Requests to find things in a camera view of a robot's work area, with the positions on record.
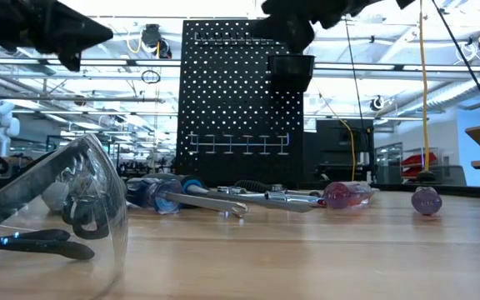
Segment clear blue handled screwdriver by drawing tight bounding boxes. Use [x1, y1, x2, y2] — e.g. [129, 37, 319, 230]
[125, 177, 249, 218]

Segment black plastic peg board bin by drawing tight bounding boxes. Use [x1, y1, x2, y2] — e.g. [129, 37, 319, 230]
[267, 53, 316, 93]

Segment thick yellow cable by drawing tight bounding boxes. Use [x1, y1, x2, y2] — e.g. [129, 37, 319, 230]
[417, 0, 432, 173]

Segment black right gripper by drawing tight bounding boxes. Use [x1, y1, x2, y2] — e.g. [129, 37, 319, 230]
[252, 0, 385, 54]

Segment small black cable reel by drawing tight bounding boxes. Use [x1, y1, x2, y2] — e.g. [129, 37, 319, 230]
[368, 94, 388, 113]

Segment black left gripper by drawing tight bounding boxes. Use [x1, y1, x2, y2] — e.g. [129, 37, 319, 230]
[14, 0, 114, 72]

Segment grey storage bin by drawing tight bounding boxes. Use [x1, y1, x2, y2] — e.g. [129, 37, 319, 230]
[434, 165, 468, 188]

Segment long black cable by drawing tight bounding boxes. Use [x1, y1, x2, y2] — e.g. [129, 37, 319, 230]
[430, 0, 480, 141]

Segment clear safety glasses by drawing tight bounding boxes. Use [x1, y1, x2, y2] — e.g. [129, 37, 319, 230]
[0, 132, 129, 300]

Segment black metal peg board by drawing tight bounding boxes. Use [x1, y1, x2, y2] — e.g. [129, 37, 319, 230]
[176, 19, 306, 189]

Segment black round cable base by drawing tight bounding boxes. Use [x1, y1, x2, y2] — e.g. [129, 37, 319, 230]
[415, 169, 437, 183]

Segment silver multi-hook tool rail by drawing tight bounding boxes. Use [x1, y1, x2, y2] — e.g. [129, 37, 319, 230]
[192, 32, 275, 46]

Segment thin yellow hanging cable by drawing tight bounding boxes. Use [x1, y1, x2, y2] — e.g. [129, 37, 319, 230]
[317, 92, 357, 183]

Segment red clear handled screwdriver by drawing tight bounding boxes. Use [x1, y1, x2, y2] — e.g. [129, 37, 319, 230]
[322, 180, 381, 210]
[410, 185, 443, 217]

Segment black cabinet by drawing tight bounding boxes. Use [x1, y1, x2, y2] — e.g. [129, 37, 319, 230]
[304, 118, 377, 184]

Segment thin black hanging cable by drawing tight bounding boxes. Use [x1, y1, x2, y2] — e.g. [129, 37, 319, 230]
[343, 18, 370, 183]

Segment glass door cabinet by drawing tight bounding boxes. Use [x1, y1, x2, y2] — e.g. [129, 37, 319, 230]
[375, 142, 403, 184]

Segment black aluminium table frame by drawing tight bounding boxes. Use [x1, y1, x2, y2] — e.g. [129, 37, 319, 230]
[0, 174, 480, 202]

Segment red storage bin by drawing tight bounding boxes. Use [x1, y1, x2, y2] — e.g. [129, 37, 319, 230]
[402, 152, 438, 167]
[401, 166, 424, 179]

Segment small black hanging ring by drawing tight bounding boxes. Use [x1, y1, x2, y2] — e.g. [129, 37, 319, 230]
[140, 69, 162, 85]

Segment silver socket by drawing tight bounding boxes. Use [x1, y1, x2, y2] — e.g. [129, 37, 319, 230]
[264, 189, 324, 208]
[217, 186, 249, 196]

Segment silver ring screwdriver rail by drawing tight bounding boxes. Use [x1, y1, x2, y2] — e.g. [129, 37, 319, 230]
[187, 132, 291, 156]

